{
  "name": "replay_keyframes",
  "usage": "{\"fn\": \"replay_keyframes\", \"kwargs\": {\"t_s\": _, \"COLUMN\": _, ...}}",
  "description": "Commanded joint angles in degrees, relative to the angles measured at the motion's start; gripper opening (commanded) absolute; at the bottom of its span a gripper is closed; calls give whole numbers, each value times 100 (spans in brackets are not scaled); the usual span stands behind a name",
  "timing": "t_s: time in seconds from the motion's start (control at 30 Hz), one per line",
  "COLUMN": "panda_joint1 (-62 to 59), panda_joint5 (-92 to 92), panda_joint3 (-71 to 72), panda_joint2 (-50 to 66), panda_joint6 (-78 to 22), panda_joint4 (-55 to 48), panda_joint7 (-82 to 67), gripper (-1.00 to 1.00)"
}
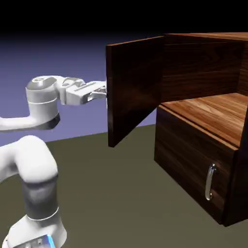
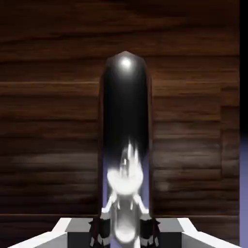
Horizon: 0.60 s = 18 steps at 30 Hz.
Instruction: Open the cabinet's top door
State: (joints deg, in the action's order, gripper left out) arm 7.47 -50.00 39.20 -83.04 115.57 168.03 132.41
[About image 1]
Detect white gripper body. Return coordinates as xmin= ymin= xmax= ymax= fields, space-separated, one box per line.
xmin=65 ymin=80 xmax=107 ymax=106

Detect dark wood door with handle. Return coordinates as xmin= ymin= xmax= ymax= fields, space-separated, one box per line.
xmin=154 ymin=105 xmax=239 ymax=225

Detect dark wood cabinet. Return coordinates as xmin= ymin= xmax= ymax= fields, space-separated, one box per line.
xmin=154 ymin=32 xmax=248 ymax=227

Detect dark wood cabinet door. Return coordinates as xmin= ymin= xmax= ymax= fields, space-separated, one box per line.
xmin=106 ymin=35 xmax=165 ymax=148

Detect curved silver metal handle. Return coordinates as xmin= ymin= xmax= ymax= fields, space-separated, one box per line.
xmin=204 ymin=163 xmax=217 ymax=201

